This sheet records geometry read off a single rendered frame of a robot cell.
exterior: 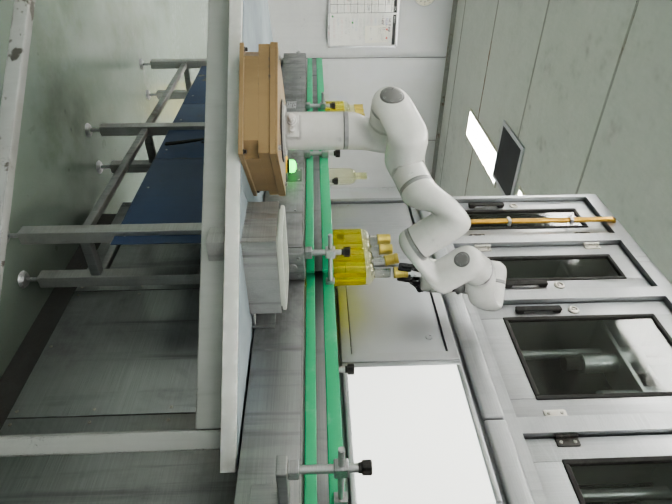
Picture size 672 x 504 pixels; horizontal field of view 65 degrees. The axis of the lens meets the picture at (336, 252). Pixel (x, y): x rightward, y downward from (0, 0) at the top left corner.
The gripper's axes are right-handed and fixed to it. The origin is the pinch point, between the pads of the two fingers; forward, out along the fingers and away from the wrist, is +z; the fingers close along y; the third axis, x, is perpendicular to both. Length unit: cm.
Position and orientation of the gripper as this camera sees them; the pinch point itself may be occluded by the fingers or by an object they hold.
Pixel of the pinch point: (404, 272)
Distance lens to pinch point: 163.8
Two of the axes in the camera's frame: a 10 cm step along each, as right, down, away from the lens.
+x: -2.2, 5.9, -7.8
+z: -9.8, -1.4, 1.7
